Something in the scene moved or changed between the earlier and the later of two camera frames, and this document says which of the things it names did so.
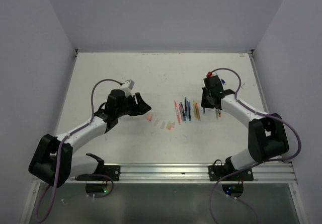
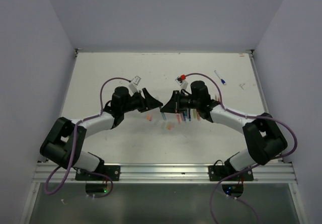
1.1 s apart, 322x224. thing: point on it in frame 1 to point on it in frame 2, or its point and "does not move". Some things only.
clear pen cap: [163, 125] does not move
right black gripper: [204, 102] to [171, 106]
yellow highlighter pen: [194, 109] does not move
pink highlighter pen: [177, 113] does not move
